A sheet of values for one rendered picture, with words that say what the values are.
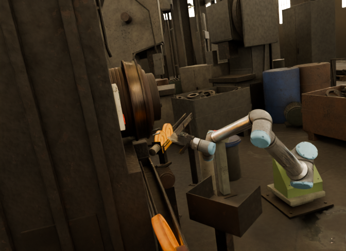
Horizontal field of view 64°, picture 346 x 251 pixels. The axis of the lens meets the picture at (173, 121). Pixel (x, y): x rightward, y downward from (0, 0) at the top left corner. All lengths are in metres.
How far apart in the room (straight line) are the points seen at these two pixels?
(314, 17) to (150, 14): 3.36
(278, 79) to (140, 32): 2.30
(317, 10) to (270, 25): 1.28
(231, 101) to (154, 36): 1.45
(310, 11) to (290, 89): 1.90
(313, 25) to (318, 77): 1.43
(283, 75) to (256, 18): 1.07
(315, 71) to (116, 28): 3.22
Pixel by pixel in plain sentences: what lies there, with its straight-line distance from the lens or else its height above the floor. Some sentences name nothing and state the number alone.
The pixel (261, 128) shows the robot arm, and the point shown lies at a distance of 1.72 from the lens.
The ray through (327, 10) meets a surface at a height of 1.80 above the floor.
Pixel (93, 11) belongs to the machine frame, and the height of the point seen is 1.53.
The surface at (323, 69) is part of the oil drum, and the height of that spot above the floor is 0.80.
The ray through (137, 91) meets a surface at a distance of 1.39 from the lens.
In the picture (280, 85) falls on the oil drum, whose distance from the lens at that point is 4.81.
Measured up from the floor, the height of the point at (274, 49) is 1.16.
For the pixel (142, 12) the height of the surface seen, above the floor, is 2.04.
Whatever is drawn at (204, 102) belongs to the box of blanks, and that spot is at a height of 0.67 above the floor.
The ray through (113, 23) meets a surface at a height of 1.95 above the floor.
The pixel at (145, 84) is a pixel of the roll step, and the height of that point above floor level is 1.21.
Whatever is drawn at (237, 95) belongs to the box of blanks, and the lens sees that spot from 4.16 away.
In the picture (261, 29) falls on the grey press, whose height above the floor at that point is 1.58.
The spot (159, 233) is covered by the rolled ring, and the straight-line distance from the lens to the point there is 0.99.
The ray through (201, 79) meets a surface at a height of 0.81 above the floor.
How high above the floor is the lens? 1.32
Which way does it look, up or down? 13 degrees down
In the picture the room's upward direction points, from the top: 9 degrees counter-clockwise
